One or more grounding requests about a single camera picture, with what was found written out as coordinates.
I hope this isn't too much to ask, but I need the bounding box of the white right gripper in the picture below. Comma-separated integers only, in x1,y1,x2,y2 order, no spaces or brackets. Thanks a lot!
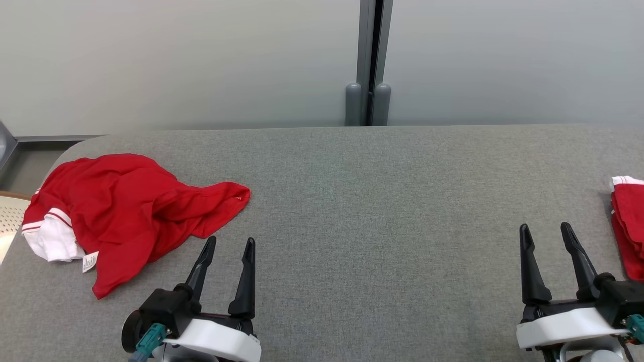
516,222,629,351

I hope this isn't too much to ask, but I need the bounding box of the red jersey with number print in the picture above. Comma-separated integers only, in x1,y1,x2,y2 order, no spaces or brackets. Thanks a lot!
21,153,251,300

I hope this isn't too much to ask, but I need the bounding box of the black cable with teal plug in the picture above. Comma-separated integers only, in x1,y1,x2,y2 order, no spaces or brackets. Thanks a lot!
128,323,168,362
626,314,644,343

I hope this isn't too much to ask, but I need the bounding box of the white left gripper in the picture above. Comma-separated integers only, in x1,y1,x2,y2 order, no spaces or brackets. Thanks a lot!
162,235,262,362

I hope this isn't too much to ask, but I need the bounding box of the grey metal partition post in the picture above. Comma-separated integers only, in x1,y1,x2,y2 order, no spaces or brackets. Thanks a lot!
356,0,394,126

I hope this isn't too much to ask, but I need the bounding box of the cream perforated laundry basket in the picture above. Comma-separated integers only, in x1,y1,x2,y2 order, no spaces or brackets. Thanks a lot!
0,191,32,264

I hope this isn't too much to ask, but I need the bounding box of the grey cylindrical post foot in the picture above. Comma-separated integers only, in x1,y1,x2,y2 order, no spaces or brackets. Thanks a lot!
372,83,392,126
345,83,363,126

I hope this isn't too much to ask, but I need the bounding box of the plain red garment white trim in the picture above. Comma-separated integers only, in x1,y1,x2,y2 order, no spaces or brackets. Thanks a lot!
610,176,644,281

